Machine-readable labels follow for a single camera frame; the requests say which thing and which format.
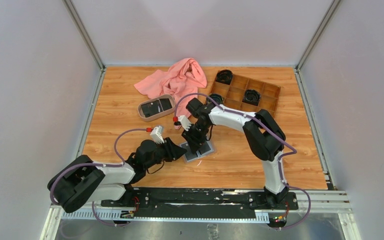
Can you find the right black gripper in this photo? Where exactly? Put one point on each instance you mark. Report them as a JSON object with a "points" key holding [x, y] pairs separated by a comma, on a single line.
{"points": [[194, 142]]}

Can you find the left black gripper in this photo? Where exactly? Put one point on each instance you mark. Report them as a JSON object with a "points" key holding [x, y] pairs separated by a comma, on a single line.
{"points": [[173, 151]]}

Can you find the black VIP credit card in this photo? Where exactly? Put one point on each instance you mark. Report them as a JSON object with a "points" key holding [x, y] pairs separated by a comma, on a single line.
{"points": [[205, 149]]}

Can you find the pink card holder wallet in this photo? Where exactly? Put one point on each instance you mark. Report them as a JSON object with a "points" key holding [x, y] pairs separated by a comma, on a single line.
{"points": [[186, 146]]}

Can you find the beige oval card tray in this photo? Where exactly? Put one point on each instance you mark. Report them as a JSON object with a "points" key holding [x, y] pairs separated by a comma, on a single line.
{"points": [[158, 115]]}

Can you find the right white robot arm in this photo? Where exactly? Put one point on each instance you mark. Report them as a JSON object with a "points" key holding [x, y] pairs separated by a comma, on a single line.
{"points": [[265, 138]]}

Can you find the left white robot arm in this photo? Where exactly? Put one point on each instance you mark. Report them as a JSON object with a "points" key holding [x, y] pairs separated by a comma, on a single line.
{"points": [[84, 180]]}

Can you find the rolled belt front left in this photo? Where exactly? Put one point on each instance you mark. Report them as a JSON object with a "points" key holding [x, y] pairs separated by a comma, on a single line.
{"points": [[217, 98]]}

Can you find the rolled belt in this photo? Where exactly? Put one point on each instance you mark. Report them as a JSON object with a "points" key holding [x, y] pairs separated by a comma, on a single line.
{"points": [[224, 76], [252, 97], [217, 98]]}

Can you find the pink cloth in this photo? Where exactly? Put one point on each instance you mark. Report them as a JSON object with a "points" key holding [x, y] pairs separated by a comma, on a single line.
{"points": [[184, 77]]}

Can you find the wooden divided tray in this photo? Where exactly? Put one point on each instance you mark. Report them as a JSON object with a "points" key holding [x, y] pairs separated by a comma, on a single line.
{"points": [[233, 94]]}

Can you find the rolled belt middle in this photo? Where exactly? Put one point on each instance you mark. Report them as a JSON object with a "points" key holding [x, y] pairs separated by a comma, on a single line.
{"points": [[252, 97]]}

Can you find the rolled belt back left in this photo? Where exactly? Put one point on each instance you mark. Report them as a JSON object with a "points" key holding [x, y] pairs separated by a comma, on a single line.
{"points": [[224, 76]]}

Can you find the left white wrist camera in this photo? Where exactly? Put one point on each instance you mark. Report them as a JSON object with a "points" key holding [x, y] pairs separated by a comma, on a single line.
{"points": [[157, 134]]}

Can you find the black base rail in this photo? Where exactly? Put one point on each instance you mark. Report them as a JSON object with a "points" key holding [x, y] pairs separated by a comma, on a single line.
{"points": [[201, 203]]}

